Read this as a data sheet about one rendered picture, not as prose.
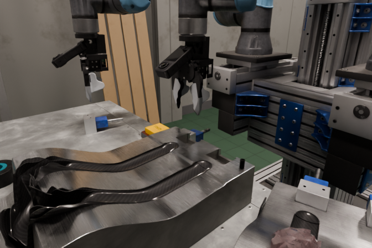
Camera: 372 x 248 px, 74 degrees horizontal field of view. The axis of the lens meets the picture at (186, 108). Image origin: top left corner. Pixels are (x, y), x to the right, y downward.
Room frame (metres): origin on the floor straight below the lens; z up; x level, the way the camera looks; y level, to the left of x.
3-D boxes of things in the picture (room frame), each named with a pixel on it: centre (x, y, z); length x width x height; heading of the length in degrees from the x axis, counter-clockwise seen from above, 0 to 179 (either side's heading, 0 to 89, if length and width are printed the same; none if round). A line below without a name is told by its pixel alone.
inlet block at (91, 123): (0.81, 0.29, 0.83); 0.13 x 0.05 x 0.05; 113
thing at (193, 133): (0.70, -0.03, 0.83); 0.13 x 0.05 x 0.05; 136
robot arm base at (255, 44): (1.06, -0.28, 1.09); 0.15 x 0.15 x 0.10
